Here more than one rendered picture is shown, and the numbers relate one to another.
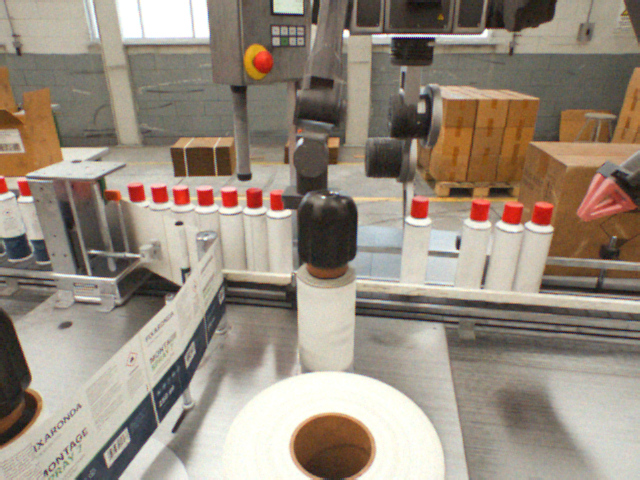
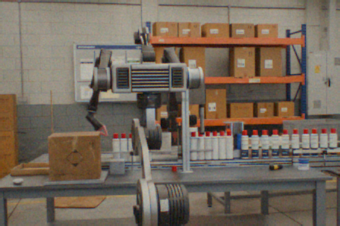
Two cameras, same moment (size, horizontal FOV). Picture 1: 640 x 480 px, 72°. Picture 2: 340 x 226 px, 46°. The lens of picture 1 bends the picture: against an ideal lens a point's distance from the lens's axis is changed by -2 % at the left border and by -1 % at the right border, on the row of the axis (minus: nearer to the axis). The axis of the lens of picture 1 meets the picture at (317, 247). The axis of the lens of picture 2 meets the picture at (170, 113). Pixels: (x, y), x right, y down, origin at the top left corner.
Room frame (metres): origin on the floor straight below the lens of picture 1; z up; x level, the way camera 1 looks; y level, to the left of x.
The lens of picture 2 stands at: (3.62, -0.64, 1.37)
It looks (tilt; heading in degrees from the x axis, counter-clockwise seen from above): 3 degrees down; 168
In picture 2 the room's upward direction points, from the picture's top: 1 degrees counter-clockwise
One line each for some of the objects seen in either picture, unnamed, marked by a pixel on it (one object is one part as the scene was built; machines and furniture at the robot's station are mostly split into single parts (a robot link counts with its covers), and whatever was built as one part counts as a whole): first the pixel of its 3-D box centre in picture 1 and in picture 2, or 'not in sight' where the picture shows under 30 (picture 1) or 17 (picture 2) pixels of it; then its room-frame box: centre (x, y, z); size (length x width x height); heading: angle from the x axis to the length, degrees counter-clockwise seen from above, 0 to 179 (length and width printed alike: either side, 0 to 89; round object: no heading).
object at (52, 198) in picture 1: (94, 231); (233, 139); (0.82, 0.45, 1.01); 0.14 x 0.13 x 0.26; 81
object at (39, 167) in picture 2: not in sight; (38, 168); (0.68, -0.97, 0.85); 0.30 x 0.26 x 0.04; 81
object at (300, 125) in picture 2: not in sight; (314, 130); (-0.47, 1.94, 0.91); 0.60 x 0.40 x 0.22; 93
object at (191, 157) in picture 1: (205, 156); not in sight; (4.95, 1.27, 0.16); 0.65 x 0.54 x 0.32; 94
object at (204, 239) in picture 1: (212, 283); not in sight; (0.67, 0.18, 0.97); 0.05 x 0.05 x 0.19
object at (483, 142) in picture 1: (466, 137); not in sight; (4.57, -1.53, 0.45); 1.20 x 0.84 x 0.89; 1
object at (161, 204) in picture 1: (165, 229); (221, 145); (0.89, 0.33, 0.98); 0.05 x 0.05 x 0.20
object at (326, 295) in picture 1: (326, 292); (165, 136); (0.55, -0.01, 1.03); 0.09 x 0.09 x 0.30
